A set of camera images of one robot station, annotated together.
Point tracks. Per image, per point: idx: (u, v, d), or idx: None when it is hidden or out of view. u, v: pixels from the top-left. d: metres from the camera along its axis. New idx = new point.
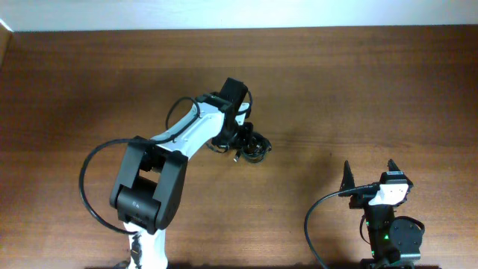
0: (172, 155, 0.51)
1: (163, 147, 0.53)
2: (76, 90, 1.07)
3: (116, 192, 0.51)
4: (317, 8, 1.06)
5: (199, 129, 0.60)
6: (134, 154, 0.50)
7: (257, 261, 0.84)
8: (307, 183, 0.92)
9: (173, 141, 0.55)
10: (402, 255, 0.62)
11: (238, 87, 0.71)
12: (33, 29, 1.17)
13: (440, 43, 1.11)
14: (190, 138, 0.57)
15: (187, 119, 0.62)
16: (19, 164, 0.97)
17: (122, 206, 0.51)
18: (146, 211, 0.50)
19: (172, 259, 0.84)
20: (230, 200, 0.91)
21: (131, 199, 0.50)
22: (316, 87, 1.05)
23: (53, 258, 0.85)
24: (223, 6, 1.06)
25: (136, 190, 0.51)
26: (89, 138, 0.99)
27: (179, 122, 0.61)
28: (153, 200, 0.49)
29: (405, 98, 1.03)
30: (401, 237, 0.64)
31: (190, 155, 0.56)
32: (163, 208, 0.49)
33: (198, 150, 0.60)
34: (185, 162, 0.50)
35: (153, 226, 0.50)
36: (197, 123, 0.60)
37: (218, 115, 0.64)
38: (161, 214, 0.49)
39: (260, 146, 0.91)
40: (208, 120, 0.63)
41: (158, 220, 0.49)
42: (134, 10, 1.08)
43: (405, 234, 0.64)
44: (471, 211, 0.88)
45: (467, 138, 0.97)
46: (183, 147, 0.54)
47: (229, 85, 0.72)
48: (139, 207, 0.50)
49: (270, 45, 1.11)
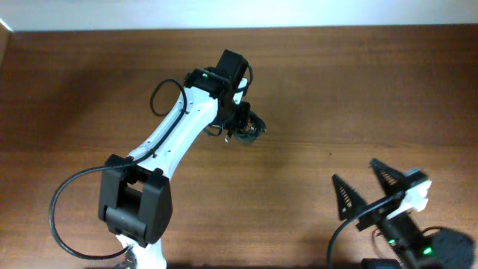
0: (151, 175, 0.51)
1: (143, 165, 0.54)
2: (76, 89, 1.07)
3: (103, 208, 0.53)
4: (318, 7, 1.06)
5: (183, 134, 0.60)
6: (112, 179, 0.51)
7: (257, 261, 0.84)
8: (307, 183, 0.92)
9: (153, 155, 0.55)
10: None
11: (233, 64, 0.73)
12: (32, 29, 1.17)
13: (441, 42, 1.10)
14: (172, 148, 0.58)
15: (174, 116, 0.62)
16: (19, 164, 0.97)
17: (110, 223, 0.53)
18: (133, 229, 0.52)
19: (172, 259, 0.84)
20: (230, 201, 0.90)
21: (119, 215, 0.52)
22: (317, 87, 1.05)
23: (53, 259, 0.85)
24: (223, 6, 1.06)
25: (120, 210, 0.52)
26: (89, 137, 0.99)
27: (163, 122, 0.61)
28: (137, 220, 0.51)
29: (406, 99, 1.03)
30: (446, 249, 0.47)
31: (173, 165, 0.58)
32: (150, 224, 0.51)
33: (183, 154, 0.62)
34: (164, 184, 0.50)
35: (142, 241, 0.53)
36: (181, 126, 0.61)
37: (209, 101, 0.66)
38: (149, 229, 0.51)
39: (252, 128, 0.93)
40: (194, 116, 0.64)
41: (148, 234, 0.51)
42: (134, 10, 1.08)
43: (456, 249, 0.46)
44: (472, 211, 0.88)
45: (468, 139, 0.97)
46: (163, 161, 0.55)
47: (224, 63, 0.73)
48: (125, 226, 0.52)
49: (270, 45, 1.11)
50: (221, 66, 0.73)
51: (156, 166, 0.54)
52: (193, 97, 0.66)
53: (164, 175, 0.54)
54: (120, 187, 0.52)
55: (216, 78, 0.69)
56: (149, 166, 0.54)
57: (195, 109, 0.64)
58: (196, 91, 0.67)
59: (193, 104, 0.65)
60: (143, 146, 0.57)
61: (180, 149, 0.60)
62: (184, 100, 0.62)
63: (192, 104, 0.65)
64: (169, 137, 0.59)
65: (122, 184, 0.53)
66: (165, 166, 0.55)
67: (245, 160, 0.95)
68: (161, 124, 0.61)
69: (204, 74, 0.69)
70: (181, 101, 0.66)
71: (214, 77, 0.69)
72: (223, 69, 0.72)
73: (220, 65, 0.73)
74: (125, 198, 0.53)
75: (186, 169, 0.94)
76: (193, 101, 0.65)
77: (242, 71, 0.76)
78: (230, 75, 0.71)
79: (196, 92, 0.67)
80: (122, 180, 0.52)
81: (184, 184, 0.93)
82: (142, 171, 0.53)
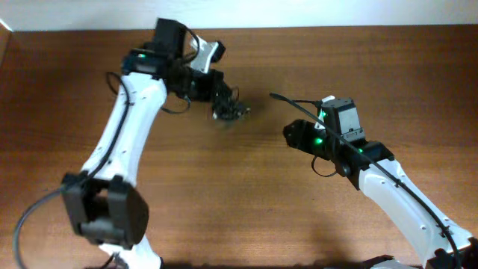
0: (113, 182, 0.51)
1: (101, 175, 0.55)
2: (75, 89, 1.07)
3: (78, 230, 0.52)
4: (318, 7, 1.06)
5: (134, 127, 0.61)
6: (72, 199, 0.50)
7: (257, 261, 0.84)
8: (306, 182, 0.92)
9: (108, 161, 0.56)
10: (339, 112, 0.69)
11: (172, 31, 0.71)
12: (31, 29, 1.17)
13: (439, 42, 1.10)
14: (125, 146, 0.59)
15: (121, 110, 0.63)
16: (19, 164, 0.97)
17: (89, 238, 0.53)
18: (113, 237, 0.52)
19: (172, 259, 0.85)
20: (229, 200, 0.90)
21: (95, 229, 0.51)
22: (316, 86, 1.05)
23: (52, 258, 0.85)
24: (223, 6, 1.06)
25: (93, 225, 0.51)
26: (89, 137, 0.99)
27: (113, 119, 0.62)
28: (113, 228, 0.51)
29: (406, 98, 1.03)
30: (334, 102, 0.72)
31: (134, 160, 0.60)
32: (128, 228, 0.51)
33: (143, 146, 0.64)
34: (128, 189, 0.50)
35: (126, 245, 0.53)
36: (131, 119, 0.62)
37: (154, 84, 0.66)
38: (129, 232, 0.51)
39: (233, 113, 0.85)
40: (142, 104, 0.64)
41: (129, 236, 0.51)
42: (133, 10, 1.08)
43: (338, 101, 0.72)
44: (472, 211, 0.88)
45: (467, 138, 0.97)
46: (120, 162, 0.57)
47: (162, 31, 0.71)
48: (104, 236, 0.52)
49: (270, 45, 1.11)
50: (159, 37, 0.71)
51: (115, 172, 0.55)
52: (134, 85, 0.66)
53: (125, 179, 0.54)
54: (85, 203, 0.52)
55: (153, 55, 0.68)
56: (107, 175, 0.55)
57: (140, 96, 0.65)
58: (137, 77, 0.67)
59: (136, 93, 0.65)
60: (97, 155, 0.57)
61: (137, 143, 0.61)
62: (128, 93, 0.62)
63: (135, 93, 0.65)
64: (122, 136, 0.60)
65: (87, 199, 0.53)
66: (123, 168, 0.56)
67: (245, 159, 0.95)
68: (110, 123, 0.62)
69: (140, 56, 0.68)
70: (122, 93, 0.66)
71: (151, 55, 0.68)
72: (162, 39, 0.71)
73: (157, 35, 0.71)
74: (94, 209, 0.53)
75: (185, 168, 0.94)
76: (137, 90, 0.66)
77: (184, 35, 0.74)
78: (170, 44, 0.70)
79: (139, 78, 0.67)
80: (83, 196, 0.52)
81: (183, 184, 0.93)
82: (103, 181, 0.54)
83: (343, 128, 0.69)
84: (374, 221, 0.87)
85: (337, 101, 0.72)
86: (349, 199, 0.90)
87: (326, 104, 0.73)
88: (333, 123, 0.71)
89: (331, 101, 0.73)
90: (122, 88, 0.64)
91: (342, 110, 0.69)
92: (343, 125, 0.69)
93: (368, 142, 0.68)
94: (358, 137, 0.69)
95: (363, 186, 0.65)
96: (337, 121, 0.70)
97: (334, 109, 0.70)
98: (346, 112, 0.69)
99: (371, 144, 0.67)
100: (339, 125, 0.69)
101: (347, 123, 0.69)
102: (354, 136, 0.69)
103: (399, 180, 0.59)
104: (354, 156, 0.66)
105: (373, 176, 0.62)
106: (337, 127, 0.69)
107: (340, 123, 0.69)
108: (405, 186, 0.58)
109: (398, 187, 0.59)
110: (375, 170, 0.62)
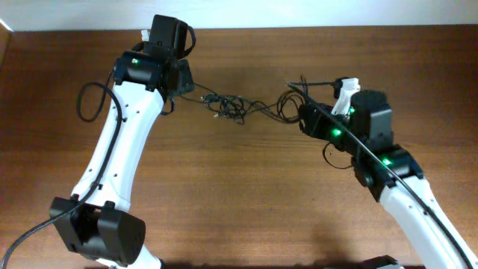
0: (106, 211, 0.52)
1: (92, 201, 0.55)
2: (75, 89, 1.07)
3: (72, 249, 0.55)
4: (317, 8, 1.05)
5: (125, 145, 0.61)
6: (63, 223, 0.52)
7: (258, 261, 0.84)
8: (307, 183, 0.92)
9: (98, 187, 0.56)
10: (372, 115, 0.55)
11: (168, 34, 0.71)
12: (30, 28, 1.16)
13: (440, 42, 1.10)
14: (117, 169, 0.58)
15: (112, 127, 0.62)
16: (19, 164, 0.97)
17: (84, 255, 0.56)
18: (109, 258, 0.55)
19: (172, 259, 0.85)
20: (229, 201, 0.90)
21: (89, 251, 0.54)
22: (317, 86, 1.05)
23: (52, 258, 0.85)
24: (223, 6, 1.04)
25: (87, 248, 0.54)
26: (90, 137, 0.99)
27: (104, 138, 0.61)
28: (108, 252, 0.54)
29: (406, 99, 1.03)
30: (366, 99, 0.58)
31: (127, 180, 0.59)
32: (122, 254, 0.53)
33: (136, 163, 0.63)
34: (119, 218, 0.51)
35: (122, 264, 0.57)
36: (122, 137, 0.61)
37: (147, 96, 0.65)
38: (124, 257, 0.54)
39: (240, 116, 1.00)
40: (134, 120, 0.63)
41: (124, 259, 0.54)
42: (133, 10, 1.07)
43: (374, 97, 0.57)
44: (473, 211, 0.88)
45: (467, 139, 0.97)
46: (111, 187, 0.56)
47: (158, 33, 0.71)
48: (100, 257, 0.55)
49: (270, 45, 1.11)
50: (154, 39, 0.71)
51: (105, 199, 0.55)
52: (125, 98, 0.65)
53: (116, 206, 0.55)
54: (78, 225, 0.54)
55: (148, 60, 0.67)
56: (98, 201, 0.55)
57: (132, 111, 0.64)
58: (128, 87, 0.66)
59: (128, 107, 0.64)
60: (87, 177, 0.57)
61: (129, 163, 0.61)
62: (119, 110, 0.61)
63: (128, 107, 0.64)
64: (114, 155, 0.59)
65: (81, 219, 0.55)
66: (113, 194, 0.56)
67: (245, 159, 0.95)
68: (102, 143, 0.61)
69: (134, 60, 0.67)
70: (115, 106, 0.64)
71: (146, 60, 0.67)
72: (158, 42, 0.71)
73: (154, 36, 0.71)
74: (87, 228, 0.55)
75: (185, 169, 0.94)
76: (128, 103, 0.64)
77: (179, 34, 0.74)
78: (167, 48, 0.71)
79: (133, 87, 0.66)
80: (75, 218, 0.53)
81: (183, 184, 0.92)
82: (94, 206, 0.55)
83: (373, 133, 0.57)
84: (375, 222, 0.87)
85: (371, 99, 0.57)
86: (349, 199, 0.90)
87: (355, 99, 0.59)
88: (361, 125, 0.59)
89: (361, 95, 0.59)
90: (114, 102, 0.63)
91: (375, 113, 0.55)
92: (374, 130, 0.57)
93: (395, 148, 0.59)
94: (386, 140, 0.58)
95: (382, 199, 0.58)
96: (369, 124, 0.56)
97: (366, 110, 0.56)
98: (379, 115, 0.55)
99: (399, 152, 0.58)
100: (369, 131, 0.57)
101: (380, 128, 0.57)
102: (383, 139, 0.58)
103: (429, 208, 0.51)
104: (377, 167, 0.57)
105: (399, 198, 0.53)
106: (366, 131, 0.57)
107: (370, 129, 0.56)
108: (435, 216, 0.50)
109: (426, 214, 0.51)
110: (402, 190, 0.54)
